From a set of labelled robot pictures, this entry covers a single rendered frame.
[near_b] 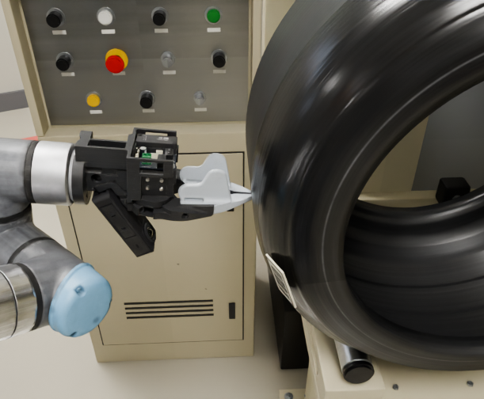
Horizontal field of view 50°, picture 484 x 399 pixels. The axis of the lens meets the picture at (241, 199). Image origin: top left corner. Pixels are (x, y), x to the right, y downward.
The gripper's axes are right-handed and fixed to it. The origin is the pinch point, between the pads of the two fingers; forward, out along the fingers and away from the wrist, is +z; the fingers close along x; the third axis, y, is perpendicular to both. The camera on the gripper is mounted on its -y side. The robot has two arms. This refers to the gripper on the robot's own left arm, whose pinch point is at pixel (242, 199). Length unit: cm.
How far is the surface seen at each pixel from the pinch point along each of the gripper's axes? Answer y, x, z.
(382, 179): -13.1, 27.4, 29.8
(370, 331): -9.6, -12.2, 16.3
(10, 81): -112, 264, -122
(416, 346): -11.8, -12.5, 22.8
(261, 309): -112, 83, 25
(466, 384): -29.5, -5.5, 39.4
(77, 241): -63, 61, -37
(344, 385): -25.9, -8.8, 17.8
